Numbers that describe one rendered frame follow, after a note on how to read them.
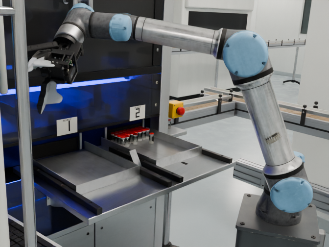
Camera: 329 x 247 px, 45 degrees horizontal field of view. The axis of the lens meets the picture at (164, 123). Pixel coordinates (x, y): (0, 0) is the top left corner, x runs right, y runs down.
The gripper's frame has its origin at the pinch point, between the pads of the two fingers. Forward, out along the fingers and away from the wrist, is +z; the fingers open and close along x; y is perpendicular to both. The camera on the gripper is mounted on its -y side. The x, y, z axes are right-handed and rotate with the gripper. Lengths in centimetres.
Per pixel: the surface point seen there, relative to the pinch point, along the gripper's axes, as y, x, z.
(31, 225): 11.7, 5.7, 30.1
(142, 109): 17, 56, -48
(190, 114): 36, 88, -77
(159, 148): 27, 64, -36
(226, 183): 73, 230, -127
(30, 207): 11.4, 2.3, 27.7
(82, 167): 3, 50, -12
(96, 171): 8.9, 48.1, -9.8
